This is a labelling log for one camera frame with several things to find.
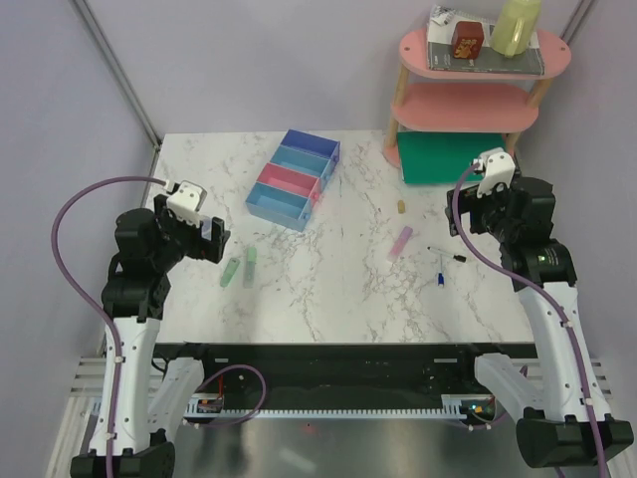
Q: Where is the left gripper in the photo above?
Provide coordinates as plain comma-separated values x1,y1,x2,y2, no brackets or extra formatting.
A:
152,194,229,270

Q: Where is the short green highlighter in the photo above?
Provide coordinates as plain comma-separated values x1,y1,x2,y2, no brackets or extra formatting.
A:
220,257,240,288

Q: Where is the long green highlighter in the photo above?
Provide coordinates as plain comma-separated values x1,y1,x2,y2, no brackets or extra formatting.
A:
243,246,257,289

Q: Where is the black marker pen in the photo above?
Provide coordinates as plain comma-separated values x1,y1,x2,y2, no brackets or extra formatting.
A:
427,246,467,263

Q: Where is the pink highlighter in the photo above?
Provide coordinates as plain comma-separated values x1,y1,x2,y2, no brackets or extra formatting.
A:
387,226,413,263

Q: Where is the blue white small pen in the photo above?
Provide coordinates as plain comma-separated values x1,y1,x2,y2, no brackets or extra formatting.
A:
437,254,445,288

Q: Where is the light blue end drawer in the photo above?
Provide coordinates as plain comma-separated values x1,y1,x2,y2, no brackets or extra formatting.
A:
246,182,312,232

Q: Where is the pink drawer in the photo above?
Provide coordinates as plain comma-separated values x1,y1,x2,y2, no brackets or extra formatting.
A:
257,163,321,203

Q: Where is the purple drawer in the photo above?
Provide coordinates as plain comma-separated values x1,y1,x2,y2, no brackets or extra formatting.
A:
280,129,340,164

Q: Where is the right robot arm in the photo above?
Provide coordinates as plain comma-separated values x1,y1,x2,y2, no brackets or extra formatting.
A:
446,177,634,477

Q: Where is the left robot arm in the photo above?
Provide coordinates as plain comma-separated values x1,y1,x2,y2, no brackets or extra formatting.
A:
71,183,230,477

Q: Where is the green folder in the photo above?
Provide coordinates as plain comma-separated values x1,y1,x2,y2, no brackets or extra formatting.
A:
397,131,506,186

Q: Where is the pink three-tier shelf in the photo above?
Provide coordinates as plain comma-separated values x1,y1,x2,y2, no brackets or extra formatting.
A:
383,28,571,167

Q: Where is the grey book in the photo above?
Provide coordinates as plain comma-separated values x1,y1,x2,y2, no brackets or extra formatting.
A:
427,23,544,76

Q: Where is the red patterned box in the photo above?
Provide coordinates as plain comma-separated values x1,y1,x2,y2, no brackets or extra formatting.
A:
451,21,485,61

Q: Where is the yellow-green pitcher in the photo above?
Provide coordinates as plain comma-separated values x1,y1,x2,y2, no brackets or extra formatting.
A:
490,0,541,58

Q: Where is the crumpled white paper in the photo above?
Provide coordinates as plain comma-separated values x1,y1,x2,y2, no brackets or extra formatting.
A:
430,5,457,27

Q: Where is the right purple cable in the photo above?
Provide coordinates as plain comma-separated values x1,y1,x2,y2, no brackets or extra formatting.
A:
455,159,611,478

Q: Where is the purple cable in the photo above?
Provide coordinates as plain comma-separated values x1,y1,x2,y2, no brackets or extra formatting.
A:
455,159,611,478
52,176,173,478

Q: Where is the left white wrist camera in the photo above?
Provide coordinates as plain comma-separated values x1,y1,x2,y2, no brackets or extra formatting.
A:
166,181,207,227

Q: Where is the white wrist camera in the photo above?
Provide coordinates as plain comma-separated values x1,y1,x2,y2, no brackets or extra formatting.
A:
166,181,207,227
473,147,516,198

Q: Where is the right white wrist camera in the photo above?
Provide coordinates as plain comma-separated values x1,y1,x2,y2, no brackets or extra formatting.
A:
473,147,516,198

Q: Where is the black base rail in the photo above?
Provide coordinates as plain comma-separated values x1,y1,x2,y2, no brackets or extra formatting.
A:
155,343,541,409

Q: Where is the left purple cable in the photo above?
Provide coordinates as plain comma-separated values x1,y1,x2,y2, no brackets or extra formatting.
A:
52,176,173,478

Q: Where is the white slotted cable duct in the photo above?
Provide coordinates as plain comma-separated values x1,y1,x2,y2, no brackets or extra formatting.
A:
184,395,497,420

